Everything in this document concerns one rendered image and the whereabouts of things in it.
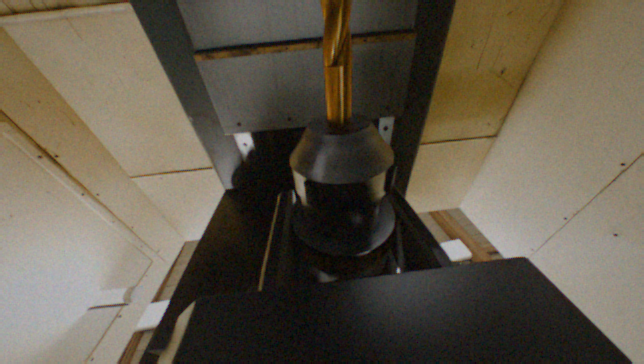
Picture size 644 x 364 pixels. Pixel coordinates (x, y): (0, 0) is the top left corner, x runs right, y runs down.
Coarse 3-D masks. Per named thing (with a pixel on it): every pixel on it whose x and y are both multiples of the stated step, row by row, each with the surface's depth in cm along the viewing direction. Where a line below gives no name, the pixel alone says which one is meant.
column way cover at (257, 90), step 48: (192, 0) 34; (240, 0) 35; (288, 0) 35; (384, 0) 36; (240, 48) 38; (288, 48) 39; (384, 48) 41; (240, 96) 44; (288, 96) 45; (384, 96) 47
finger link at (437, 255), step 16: (400, 192) 10; (400, 208) 9; (400, 224) 8; (416, 224) 8; (400, 240) 9; (416, 240) 7; (432, 240) 7; (400, 256) 9; (416, 256) 7; (432, 256) 6; (448, 256) 6; (400, 272) 9
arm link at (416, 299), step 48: (288, 288) 5; (336, 288) 5; (384, 288) 5; (432, 288) 5; (480, 288) 5; (528, 288) 4; (192, 336) 4; (240, 336) 4; (288, 336) 4; (336, 336) 4; (384, 336) 4; (432, 336) 4; (480, 336) 4; (528, 336) 4; (576, 336) 4
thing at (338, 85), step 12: (324, 0) 5; (336, 0) 4; (348, 0) 4; (324, 12) 5; (336, 12) 5; (348, 12) 5; (324, 24) 5; (336, 24) 5; (348, 24) 5; (324, 36) 5; (336, 36) 5; (348, 36) 5; (324, 48) 5; (336, 48) 5; (348, 48) 5; (324, 60) 5; (336, 60) 5; (348, 60) 5; (324, 72) 6; (336, 72) 5; (348, 72) 5; (336, 84) 5; (348, 84) 6; (336, 96) 6; (348, 96) 6; (336, 108) 6; (348, 108) 6; (336, 120) 6; (348, 120) 6
